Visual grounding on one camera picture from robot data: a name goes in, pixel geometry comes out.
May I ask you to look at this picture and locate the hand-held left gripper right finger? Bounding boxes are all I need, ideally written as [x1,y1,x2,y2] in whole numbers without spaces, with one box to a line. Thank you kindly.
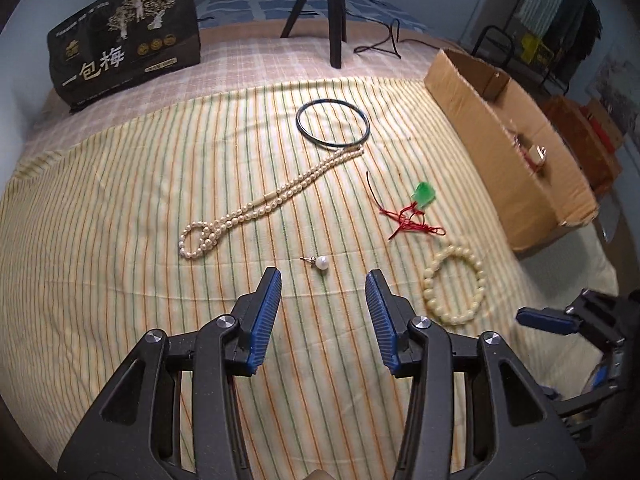
[364,269,586,480]

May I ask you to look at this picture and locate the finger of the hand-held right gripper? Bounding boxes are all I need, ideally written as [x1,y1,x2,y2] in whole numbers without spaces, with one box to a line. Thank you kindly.
[516,288,640,348]

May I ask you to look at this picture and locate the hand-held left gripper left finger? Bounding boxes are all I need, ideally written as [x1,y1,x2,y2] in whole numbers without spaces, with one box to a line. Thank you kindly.
[57,266,283,480]

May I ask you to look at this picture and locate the cream bead bracelet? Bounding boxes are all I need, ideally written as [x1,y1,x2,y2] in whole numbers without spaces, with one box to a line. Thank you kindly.
[422,244,487,327]

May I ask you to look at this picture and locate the pearl stud earring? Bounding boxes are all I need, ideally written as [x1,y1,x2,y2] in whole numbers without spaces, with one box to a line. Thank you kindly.
[300,255,329,277]

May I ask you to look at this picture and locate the long pearl necklace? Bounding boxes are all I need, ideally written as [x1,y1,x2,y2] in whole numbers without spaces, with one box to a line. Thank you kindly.
[179,147,365,262]

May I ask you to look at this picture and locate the green pendant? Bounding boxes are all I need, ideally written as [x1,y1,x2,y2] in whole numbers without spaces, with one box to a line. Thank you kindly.
[366,171,446,242]

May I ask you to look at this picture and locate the cardboard box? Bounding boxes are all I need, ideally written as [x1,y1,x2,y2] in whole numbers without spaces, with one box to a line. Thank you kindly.
[424,49,599,253]

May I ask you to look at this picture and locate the dark thin bangle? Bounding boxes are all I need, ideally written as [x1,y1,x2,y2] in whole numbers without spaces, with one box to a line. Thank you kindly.
[295,100,371,151]

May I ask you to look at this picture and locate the orange cloth covered table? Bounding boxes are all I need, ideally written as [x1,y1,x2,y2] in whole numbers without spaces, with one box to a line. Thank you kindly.
[540,95,623,196]

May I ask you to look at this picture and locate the yellow striped cloth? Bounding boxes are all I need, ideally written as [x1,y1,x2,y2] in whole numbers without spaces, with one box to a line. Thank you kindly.
[0,80,621,480]

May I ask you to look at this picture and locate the wooden box with red lining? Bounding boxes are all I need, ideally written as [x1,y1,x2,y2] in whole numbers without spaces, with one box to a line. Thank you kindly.
[585,97,627,151]

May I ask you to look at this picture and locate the beige checked bed sheet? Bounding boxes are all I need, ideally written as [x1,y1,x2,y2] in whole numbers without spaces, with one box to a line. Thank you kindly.
[40,22,476,126]

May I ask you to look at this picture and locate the yellow crate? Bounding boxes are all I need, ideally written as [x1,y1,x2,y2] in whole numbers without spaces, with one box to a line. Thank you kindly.
[520,35,553,63]

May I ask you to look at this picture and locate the black clothes rack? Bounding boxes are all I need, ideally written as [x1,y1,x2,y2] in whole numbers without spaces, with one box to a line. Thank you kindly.
[472,0,601,96]

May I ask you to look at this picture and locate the dark hanging clothes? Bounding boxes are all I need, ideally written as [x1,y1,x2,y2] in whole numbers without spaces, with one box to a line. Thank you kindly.
[545,0,601,91]

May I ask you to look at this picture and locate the black tripod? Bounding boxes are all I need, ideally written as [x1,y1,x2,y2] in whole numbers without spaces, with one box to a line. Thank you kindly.
[280,0,347,69]

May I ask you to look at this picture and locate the black printed bag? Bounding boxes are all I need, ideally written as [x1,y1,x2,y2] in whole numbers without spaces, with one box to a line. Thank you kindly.
[47,0,202,115]

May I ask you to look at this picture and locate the blue patterned blanket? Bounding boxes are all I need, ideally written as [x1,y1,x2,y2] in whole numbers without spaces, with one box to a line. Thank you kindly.
[192,0,428,31]

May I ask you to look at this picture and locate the landscape wall painting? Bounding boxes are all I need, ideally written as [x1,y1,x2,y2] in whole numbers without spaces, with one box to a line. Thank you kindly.
[595,42,640,133]

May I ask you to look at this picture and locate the black power cable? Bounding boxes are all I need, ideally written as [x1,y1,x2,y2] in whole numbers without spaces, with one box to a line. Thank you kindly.
[354,18,451,58]

